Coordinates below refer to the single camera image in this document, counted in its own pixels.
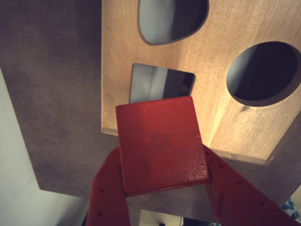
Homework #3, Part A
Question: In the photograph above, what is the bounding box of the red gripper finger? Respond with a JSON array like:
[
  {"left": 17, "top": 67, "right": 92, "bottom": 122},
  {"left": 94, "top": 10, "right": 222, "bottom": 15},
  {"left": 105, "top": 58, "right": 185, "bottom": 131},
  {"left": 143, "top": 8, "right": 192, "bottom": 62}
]
[
  {"left": 86, "top": 147, "right": 131, "bottom": 226},
  {"left": 202, "top": 144, "right": 301, "bottom": 226}
]

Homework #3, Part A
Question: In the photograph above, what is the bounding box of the wooden shape sorter box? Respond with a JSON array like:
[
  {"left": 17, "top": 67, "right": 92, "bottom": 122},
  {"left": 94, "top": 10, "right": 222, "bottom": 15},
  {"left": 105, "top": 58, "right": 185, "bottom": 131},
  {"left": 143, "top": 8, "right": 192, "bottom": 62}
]
[{"left": 101, "top": 0, "right": 301, "bottom": 167}]

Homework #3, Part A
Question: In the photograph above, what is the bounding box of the floral patterned cloth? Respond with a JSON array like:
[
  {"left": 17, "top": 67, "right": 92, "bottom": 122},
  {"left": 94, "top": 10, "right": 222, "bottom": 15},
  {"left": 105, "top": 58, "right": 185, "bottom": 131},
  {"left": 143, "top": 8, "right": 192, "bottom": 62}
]
[{"left": 281, "top": 197, "right": 301, "bottom": 221}]

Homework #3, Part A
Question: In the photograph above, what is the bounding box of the red wooden cube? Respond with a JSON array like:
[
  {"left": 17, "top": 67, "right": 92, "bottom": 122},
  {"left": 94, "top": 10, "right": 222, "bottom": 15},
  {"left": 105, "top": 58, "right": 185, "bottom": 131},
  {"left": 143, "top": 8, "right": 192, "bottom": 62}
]
[{"left": 115, "top": 95, "right": 210, "bottom": 197}]

